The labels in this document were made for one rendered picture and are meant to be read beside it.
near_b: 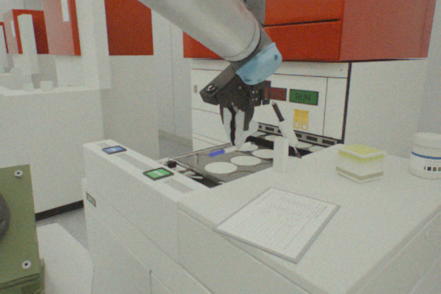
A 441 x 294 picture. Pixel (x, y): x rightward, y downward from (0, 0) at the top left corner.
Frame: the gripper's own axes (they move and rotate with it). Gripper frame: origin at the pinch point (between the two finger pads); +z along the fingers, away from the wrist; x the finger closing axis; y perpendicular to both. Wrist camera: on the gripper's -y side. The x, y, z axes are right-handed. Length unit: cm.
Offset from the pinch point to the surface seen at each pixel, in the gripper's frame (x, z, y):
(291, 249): -24.7, 7.7, -12.2
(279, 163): -3.8, 6.6, 12.2
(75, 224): 180, 112, 16
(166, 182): 11.0, 10.3, -10.7
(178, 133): 314, 103, 203
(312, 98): 10.6, -4.1, 47.3
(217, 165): 22.8, 16.3, 15.9
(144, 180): 15.0, 10.0, -14.1
